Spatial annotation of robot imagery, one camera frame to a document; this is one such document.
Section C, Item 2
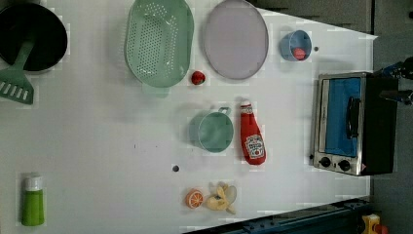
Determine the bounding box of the toy orange slice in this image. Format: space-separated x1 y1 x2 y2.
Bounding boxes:
185 189 204 209

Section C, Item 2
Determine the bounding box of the black round pan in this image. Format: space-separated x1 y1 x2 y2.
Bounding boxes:
0 3 68 71

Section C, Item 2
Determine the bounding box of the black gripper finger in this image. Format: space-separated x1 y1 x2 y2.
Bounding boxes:
380 90 413 105

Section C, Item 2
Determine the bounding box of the blue cup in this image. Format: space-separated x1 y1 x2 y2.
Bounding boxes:
280 30 312 61

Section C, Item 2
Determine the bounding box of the yellow red clamp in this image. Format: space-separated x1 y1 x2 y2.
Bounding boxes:
361 214 389 234

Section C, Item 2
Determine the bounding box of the red ketchup bottle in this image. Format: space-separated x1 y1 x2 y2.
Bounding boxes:
241 99 266 166

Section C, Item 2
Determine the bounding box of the red toy in cup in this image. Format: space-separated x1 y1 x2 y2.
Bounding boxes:
293 48 306 60

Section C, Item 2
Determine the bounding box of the toy peeled banana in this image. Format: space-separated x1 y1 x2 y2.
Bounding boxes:
205 183 238 215

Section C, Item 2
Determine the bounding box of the green perforated colander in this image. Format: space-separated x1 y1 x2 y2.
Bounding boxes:
125 0 195 88

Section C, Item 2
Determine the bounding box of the green white bottle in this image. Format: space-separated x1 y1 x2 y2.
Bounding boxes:
21 175 45 226

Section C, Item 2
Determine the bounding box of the red toy strawberry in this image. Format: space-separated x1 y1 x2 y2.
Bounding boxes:
191 71 206 85

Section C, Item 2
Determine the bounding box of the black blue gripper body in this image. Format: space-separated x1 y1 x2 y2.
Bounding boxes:
378 57 413 80

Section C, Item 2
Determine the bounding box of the silver black toaster oven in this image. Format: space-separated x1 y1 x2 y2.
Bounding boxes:
311 72 398 176

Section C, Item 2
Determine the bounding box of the green slotted spatula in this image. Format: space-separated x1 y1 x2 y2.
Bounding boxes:
0 41 34 104

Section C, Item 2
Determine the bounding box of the blue metal frame rail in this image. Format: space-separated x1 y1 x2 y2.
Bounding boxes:
185 199 372 234

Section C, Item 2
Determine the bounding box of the lilac round plate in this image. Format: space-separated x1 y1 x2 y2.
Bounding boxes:
204 0 269 80

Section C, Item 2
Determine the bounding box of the green mug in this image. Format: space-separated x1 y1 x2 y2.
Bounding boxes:
188 107 234 153

